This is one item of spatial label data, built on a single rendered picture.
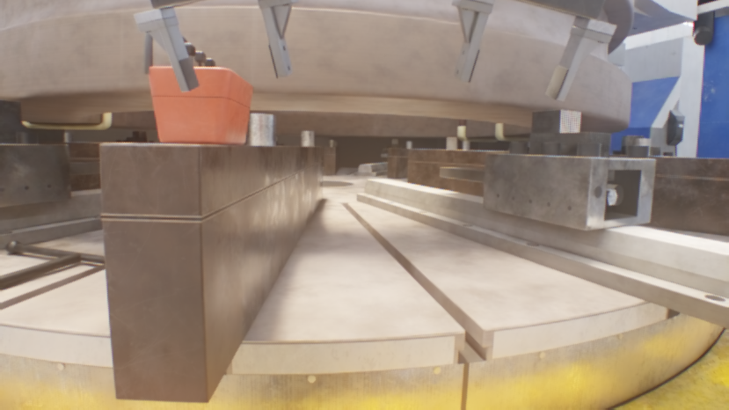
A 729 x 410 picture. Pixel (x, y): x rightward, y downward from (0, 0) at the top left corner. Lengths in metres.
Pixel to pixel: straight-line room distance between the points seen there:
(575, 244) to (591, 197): 0.20
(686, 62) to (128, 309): 7.03
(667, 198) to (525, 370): 1.60
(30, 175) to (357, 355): 1.36
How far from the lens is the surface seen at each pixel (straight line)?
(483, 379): 0.97
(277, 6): 0.47
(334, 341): 0.79
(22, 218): 1.84
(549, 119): 1.48
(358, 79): 1.24
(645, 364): 1.39
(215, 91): 0.66
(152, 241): 0.58
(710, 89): 5.64
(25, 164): 1.74
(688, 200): 2.43
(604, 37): 0.55
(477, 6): 0.47
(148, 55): 0.71
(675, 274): 1.24
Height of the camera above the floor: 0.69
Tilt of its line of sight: 5 degrees down
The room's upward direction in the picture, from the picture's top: 1 degrees clockwise
